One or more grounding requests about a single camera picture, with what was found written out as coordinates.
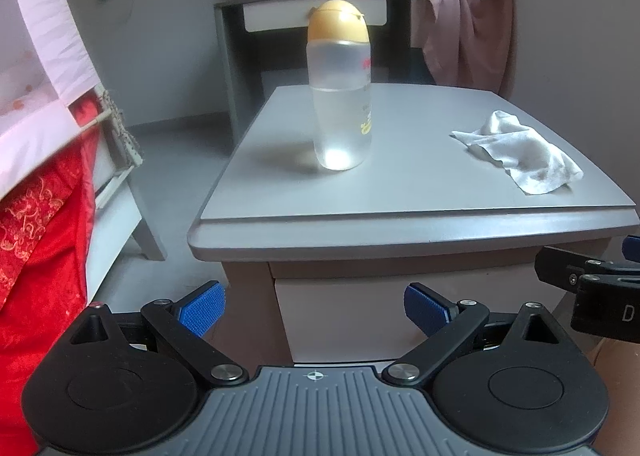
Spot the white perforated strap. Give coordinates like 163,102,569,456
102,91,145,168

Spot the red embroidered bedding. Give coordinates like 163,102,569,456
0,96,101,456

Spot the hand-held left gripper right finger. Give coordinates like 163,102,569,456
382,282,571,385

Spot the dark teal storage bin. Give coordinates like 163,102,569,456
410,46,437,86

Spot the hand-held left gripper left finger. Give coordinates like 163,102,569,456
70,281,249,385

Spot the clear bottle with yellow cap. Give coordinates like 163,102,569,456
306,0,373,172

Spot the pink curtain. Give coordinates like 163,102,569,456
395,0,521,92

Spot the grey bedside cabinet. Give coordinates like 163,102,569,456
187,82,640,367

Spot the grey desk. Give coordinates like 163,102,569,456
214,0,426,124

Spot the white bed frame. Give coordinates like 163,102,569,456
90,86,168,297

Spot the white desk drawer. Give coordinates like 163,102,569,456
243,0,388,33

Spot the pink padded bed rail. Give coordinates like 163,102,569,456
0,0,103,197

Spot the white cloth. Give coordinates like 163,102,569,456
450,110,585,196

